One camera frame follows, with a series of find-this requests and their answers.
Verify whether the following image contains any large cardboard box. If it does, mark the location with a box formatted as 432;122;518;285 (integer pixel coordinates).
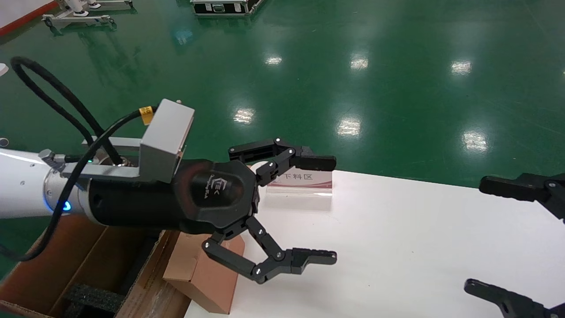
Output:
0;214;195;318

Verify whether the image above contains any black foam block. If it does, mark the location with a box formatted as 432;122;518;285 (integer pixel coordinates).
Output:
62;283;127;318

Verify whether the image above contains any black aluminium flight case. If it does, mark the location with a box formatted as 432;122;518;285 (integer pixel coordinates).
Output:
191;0;265;17

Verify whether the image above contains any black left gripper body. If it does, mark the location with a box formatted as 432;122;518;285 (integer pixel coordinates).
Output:
87;159;259;242

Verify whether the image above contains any white metal wheeled frame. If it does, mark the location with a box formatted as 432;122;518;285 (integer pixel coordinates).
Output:
86;0;134;11
42;0;117;31

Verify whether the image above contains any thick black looped cable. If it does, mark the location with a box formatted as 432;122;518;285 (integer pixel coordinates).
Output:
11;57;125;167

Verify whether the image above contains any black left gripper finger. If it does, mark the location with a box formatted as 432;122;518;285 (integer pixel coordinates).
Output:
202;216;338;284
228;138;337;186

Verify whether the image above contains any clear acrylic sign holder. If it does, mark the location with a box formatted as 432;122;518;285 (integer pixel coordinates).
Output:
266;170;334;197

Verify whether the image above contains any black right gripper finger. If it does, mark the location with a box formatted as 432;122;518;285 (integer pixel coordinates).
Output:
464;278;565;318
479;173;565;221

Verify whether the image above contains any black cable yellow tag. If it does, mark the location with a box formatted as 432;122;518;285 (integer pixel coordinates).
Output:
0;105;158;262

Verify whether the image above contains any small cardboard box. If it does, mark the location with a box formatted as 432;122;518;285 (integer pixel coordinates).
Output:
163;231;246;315

